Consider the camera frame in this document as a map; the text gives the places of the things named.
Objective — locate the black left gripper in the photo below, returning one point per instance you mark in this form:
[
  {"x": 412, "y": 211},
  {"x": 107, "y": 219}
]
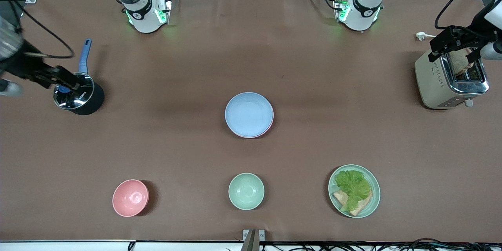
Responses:
[{"x": 473, "y": 38}]

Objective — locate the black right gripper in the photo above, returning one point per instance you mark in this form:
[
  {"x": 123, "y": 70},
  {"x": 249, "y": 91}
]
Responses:
[{"x": 21, "y": 66}]

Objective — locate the pink shallow bowl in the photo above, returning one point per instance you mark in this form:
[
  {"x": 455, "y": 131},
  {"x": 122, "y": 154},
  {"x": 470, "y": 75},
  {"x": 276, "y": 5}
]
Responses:
[{"x": 271, "y": 126}]

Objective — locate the blue shallow bowl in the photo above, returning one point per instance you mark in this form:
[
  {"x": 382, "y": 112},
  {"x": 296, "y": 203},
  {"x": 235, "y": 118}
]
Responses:
[{"x": 249, "y": 113}]

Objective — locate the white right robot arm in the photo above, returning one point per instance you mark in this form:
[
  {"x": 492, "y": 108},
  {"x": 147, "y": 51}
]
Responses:
[{"x": 143, "y": 15}]

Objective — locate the glass lid with blue knob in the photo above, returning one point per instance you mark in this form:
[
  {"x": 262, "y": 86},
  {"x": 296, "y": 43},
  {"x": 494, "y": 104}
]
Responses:
[{"x": 74, "y": 96}]

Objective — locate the white toaster plug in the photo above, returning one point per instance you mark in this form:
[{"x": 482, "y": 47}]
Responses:
[{"x": 421, "y": 35}]

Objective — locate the brown toast slice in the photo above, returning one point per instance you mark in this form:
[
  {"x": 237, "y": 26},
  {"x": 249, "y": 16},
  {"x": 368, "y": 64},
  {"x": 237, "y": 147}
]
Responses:
[{"x": 459, "y": 64}]

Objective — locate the beige chrome toaster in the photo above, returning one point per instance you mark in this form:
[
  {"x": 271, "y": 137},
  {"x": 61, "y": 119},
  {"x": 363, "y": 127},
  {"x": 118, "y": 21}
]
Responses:
[{"x": 435, "y": 82}]

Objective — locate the small deep pink bowl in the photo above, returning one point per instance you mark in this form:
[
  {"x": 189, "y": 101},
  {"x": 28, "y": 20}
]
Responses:
[{"x": 130, "y": 198}]

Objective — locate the green lettuce leaf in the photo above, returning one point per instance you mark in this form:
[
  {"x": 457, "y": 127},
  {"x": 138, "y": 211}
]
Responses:
[{"x": 353, "y": 186}]

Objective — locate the green plate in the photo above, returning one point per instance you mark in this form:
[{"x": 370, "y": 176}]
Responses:
[{"x": 374, "y": 200}]

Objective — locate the brown bread slice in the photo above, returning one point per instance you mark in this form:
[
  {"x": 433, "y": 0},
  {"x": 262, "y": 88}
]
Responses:
[{"x": 361, "y": 206}]

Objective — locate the small deep green bowl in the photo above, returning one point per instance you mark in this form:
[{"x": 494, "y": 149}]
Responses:
[{"x": 246, "y": 191}]

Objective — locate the grey metal bracket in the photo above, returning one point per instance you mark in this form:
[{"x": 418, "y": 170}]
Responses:
[{"x": 253, "y": 239}]

